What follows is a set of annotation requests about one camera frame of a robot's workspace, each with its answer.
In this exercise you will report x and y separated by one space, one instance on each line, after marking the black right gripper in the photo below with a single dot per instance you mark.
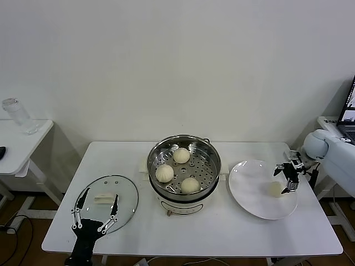
291 173

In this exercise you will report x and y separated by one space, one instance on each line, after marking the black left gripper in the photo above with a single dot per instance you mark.
88 231

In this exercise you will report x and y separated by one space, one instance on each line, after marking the white steamed baozi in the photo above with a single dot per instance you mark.
276 189
181 155
190 185
164 174

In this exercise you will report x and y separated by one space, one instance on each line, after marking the round glass pot lid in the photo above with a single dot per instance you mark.
124 191

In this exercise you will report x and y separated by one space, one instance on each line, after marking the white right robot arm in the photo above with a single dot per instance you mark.
316 144

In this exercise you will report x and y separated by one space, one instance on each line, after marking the stainless steel steamer pot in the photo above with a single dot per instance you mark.
158 155

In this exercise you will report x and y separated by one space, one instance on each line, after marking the white round plate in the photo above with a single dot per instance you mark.
249 191

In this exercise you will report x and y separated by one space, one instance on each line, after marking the white plug adapter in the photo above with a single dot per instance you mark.
142 263

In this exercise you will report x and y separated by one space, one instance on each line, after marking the white electric cooker base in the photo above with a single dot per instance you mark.
180 206

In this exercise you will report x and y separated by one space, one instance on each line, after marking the open laptop computer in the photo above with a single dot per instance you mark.
346 122

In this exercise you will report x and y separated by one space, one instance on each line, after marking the small white side table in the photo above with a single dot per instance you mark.
27 144

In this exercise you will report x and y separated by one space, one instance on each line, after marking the small black device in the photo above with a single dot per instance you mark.
2 152

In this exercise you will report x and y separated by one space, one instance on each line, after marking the clear glass jar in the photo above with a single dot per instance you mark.
19 116

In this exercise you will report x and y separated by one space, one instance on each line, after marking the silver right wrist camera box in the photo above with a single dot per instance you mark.
293 156

